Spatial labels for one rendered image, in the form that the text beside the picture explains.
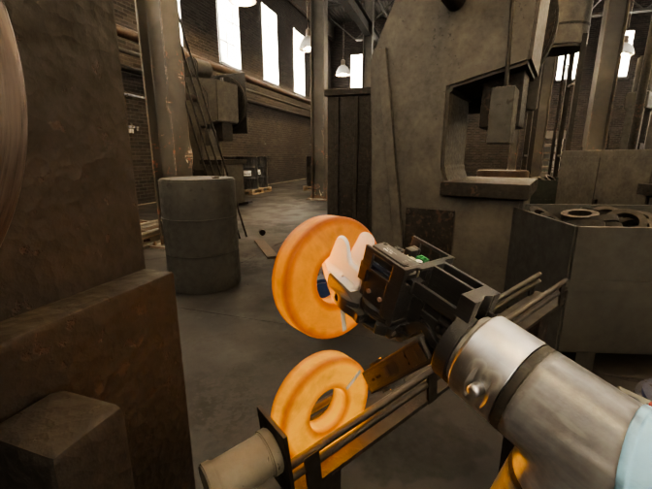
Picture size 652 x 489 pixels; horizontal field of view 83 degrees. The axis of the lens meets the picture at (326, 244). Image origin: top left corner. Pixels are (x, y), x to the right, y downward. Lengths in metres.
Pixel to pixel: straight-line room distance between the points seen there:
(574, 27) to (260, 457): 8.68
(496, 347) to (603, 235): 1.79
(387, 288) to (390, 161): 2.41
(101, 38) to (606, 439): 0.68
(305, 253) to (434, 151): 2.28
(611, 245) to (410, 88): 1.52
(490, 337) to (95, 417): 0.38
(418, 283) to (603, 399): 0.15
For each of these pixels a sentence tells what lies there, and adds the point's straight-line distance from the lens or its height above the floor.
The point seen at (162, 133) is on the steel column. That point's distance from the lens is 4.66.
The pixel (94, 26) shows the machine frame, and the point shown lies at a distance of 0.65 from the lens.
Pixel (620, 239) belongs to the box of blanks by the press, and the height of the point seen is 0.69.
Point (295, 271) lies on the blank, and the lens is 0.41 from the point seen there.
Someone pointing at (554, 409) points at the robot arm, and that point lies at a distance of 0.29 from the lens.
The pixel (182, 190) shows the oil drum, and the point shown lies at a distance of 2.87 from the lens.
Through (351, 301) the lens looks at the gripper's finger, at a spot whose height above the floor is 0.91.
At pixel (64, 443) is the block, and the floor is 0.80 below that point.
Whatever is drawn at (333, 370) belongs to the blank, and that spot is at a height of 0.77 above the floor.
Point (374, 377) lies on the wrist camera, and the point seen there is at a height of 0.82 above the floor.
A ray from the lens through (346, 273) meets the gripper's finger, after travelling 0.40.
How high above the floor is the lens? 1.05
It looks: 14 degrees down
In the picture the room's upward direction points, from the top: straight up
